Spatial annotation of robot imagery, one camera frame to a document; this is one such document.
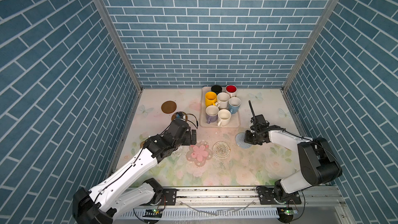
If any purple mug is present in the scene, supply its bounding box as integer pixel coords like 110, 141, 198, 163
205, 105, 219, 124

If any blue floral mug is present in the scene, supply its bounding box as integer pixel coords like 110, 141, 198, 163
228, 97, 241, 115

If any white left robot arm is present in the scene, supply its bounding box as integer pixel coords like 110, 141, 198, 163
72, 119, 197, 224

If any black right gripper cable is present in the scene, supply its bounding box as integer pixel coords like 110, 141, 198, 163
248, 100, 257, 125

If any blue woven round coaster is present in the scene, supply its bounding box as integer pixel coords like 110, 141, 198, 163
235, 132, 252, 149

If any black mug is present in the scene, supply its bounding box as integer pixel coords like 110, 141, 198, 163
211, 85, 222, 95

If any multicolour woven round coaster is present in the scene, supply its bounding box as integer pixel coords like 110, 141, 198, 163
212, 141, 231, 159

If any yellow mug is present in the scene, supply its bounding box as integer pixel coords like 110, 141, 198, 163
205, 91, 217, 107

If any left circuit board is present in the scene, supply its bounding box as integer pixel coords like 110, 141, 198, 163
142, 209, 163, 224

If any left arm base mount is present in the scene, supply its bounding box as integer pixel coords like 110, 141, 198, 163
146, 188, 177, 206

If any right circuit board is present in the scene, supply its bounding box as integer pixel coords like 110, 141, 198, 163
277, 207, 298, 224

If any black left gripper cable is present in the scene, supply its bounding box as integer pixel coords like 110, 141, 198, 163
183, 112, 200, 130

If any aluminium corner post left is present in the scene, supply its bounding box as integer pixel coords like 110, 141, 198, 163
80, 0, 143, 93

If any plain white mug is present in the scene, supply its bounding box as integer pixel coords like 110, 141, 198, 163
217, 109, 232, 127

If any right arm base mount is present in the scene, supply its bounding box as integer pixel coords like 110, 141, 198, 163
256, 186, 302, 205

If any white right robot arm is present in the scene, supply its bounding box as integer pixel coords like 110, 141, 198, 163
244, 115, 343, 204

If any matte brown wooden coaster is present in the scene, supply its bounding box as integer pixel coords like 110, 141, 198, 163
161, 101, 177, 114

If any beige serving tray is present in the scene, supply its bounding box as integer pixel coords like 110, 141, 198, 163
199, 86, 240, 128

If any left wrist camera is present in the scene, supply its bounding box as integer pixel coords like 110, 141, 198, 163
173, 112, 184, 119

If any glossy brown scratched coaster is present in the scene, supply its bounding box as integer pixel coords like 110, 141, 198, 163
172, 112, 188, 122

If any aluminium corner post right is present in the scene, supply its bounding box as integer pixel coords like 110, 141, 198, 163
282, 0, 339, 94

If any white speckled mug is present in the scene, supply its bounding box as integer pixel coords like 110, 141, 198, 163
216, 92, 230, 110

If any white mug red inside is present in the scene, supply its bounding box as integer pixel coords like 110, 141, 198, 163
226, 85, 237, 97

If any circuit board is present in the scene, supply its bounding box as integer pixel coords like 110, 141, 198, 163
277, 207, 298, 224
142, 209, 163, 224

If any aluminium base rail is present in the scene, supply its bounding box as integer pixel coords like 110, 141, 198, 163
164, 186, 345, 208

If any aluminium corner post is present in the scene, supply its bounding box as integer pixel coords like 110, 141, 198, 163
282, 0, 339, 94
80, 0, 143, 93

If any pink flower silicone coaster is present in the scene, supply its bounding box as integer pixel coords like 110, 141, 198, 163
186, 141, 214, 167

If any white vented strip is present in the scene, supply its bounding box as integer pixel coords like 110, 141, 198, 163
118, 207, 278, 220

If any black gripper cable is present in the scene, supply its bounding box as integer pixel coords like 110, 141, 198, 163
248, 100, 257, 125
183, 112, 200, 130

